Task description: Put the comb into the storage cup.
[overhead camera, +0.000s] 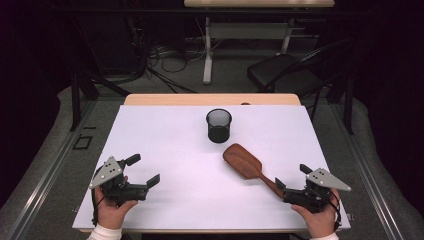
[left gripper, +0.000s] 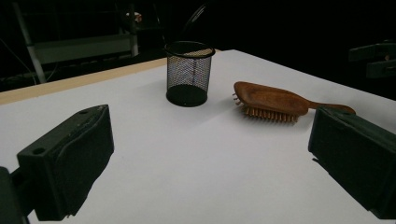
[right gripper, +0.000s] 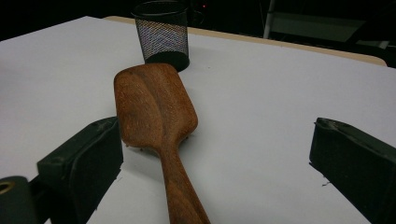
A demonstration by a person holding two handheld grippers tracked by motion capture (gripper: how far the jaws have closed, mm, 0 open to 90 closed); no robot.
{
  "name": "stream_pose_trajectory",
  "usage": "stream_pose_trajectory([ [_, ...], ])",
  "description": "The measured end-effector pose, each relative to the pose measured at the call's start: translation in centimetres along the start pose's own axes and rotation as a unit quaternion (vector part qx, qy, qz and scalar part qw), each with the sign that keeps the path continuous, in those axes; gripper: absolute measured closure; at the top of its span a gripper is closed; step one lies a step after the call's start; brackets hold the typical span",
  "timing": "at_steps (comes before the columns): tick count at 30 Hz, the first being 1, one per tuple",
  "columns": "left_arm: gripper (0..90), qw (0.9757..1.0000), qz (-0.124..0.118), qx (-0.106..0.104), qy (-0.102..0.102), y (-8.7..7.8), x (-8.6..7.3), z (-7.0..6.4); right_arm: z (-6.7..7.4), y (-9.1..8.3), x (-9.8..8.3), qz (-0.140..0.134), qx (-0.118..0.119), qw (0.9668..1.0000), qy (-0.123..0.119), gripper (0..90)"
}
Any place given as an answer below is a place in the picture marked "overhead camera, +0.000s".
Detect bundle of floor cables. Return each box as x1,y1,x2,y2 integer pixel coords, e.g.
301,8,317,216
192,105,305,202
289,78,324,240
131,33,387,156
128,16,209,95

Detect person's right hand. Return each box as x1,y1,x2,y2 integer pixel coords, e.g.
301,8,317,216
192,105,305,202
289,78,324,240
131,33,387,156
290,189,342,238

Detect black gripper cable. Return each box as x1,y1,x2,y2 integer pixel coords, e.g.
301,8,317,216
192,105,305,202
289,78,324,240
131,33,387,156
329,190,344,232
89,166,102,228

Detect black folding chair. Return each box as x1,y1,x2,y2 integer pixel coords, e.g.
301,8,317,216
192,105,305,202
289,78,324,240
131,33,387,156
246,36,355,134

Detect black metal stand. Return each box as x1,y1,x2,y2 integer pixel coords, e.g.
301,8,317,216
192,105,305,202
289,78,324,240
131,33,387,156
342,75,355,136
68,71,132,133

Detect black mesh pen cup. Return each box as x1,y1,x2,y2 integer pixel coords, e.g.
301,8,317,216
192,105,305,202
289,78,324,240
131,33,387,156
205,108,233,144

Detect brown wooden hairbrush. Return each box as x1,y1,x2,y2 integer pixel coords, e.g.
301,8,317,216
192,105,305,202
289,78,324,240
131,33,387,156
222,143,286,200

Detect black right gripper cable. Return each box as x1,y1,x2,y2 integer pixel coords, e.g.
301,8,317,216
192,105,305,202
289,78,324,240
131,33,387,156
329,190,344,232

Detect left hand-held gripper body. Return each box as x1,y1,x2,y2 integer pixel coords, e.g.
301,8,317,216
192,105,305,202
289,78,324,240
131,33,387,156
89,155,149,207

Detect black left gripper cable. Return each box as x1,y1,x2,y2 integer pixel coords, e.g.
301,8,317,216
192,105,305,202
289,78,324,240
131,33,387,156
89,166,102,228

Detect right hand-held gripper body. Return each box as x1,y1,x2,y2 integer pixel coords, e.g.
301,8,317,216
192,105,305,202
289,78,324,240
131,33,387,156
283,167,352,214

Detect person's left hand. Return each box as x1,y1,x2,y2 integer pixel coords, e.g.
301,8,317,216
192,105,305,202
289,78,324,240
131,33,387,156
93,184,139,231

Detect white-framed desk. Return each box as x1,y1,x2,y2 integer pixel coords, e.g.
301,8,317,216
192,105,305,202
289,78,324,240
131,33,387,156
183,0,336,85

